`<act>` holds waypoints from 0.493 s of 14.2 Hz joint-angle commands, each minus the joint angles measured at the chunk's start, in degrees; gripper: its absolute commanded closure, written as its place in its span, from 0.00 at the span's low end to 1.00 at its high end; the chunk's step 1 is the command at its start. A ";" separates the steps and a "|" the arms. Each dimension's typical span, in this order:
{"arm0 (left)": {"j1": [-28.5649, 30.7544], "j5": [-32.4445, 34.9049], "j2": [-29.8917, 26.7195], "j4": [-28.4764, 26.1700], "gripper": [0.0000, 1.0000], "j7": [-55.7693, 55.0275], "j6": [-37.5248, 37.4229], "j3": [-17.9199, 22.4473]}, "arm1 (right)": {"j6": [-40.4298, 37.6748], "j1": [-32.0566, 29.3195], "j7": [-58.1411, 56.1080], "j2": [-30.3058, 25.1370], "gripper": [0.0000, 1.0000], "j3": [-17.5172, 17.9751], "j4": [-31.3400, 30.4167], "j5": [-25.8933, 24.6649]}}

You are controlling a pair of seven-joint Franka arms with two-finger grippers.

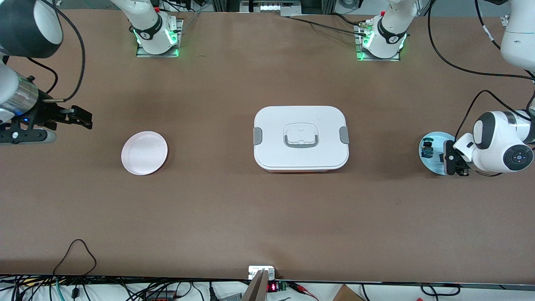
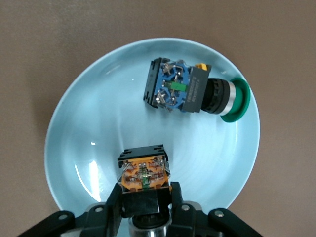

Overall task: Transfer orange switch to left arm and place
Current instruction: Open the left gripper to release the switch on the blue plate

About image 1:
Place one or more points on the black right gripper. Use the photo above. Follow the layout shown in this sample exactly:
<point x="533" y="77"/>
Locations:
<point x="47" y="113"/>

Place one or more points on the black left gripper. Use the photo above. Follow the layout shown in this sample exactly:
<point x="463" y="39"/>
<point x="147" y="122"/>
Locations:
<point x="449" y="156"/>

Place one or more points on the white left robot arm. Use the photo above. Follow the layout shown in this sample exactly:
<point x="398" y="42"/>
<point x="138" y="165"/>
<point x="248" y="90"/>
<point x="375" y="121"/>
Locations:
<point x="493" y="138"/>

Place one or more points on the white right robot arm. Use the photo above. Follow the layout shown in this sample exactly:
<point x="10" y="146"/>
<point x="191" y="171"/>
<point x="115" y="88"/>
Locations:
<point x="46" y="25"/>

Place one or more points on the white lunch box grey clips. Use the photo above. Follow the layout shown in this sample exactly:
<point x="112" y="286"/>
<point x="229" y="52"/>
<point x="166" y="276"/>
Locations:
<point x="301" y="154"/>

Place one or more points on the small white box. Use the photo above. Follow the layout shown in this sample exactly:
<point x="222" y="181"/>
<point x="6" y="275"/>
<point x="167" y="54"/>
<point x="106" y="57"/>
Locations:
<point x="255" y="271"/>

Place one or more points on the light blue round plate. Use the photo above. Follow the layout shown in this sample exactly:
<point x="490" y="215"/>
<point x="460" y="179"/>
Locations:
<point x="432" y="165"/>

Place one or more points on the pink round plate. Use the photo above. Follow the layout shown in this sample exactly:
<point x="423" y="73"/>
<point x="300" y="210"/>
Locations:
<point x="144" y="152"/>

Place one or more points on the brown cardboard piece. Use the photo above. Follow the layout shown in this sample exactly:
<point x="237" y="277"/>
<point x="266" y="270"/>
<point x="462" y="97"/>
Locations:
<point x="347" y="294"/>

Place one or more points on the red clip lead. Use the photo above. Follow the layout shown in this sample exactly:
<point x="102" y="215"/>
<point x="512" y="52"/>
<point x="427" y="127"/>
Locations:
<point x="305" y="290"/>

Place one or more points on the red digit display board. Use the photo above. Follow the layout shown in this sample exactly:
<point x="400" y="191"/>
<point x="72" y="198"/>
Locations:
<point x="273" y="287"/>

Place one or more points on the grey device with lights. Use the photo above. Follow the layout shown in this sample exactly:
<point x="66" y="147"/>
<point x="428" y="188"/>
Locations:
<point x="271" y="6"/>

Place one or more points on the grey slanted bar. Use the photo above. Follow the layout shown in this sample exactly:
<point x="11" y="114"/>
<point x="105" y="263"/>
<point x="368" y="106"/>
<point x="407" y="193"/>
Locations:
<point x="256" y="290"/>

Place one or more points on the blue and black switch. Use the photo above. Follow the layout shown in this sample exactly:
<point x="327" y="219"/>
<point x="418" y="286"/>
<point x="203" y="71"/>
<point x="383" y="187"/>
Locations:
<point x="427" y="148"/>

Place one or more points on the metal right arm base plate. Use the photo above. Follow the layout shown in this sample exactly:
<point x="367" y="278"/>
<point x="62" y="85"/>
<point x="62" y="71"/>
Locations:
<point x="144" y="53"/>

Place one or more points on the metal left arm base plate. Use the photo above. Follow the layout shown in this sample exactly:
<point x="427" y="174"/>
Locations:
<point x="361" y="57"/>

